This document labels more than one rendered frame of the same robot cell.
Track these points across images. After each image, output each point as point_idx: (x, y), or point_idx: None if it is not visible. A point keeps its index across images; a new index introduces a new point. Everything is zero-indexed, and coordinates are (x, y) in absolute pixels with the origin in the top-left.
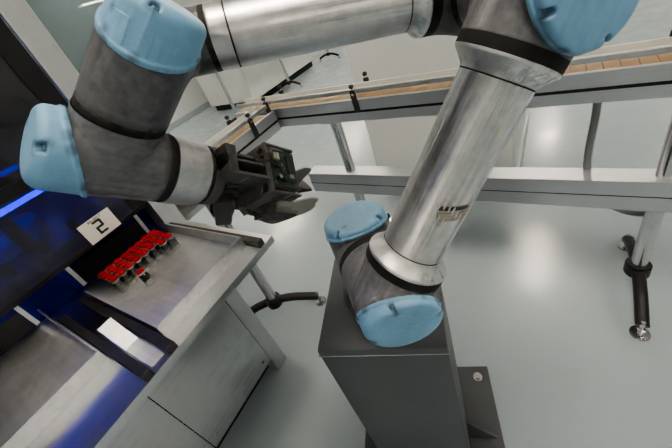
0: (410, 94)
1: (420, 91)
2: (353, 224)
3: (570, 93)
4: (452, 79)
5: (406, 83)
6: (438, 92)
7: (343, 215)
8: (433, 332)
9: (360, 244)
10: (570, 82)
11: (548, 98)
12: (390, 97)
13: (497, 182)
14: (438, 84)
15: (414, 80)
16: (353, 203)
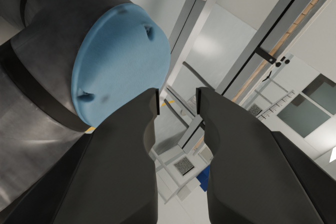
0: None
1: (304, 9)
2: (109, 108)
3: (222, 92)
4: (288, 40)
5: None
6: (288, 25)
7: (138, 72)
8: None
9: (68, 125)
10: (227, 96)
11: (227, 83)
12: None
13: (195, 16)
14: (296, 22)
15: (320, 8)
16: (164, 66)
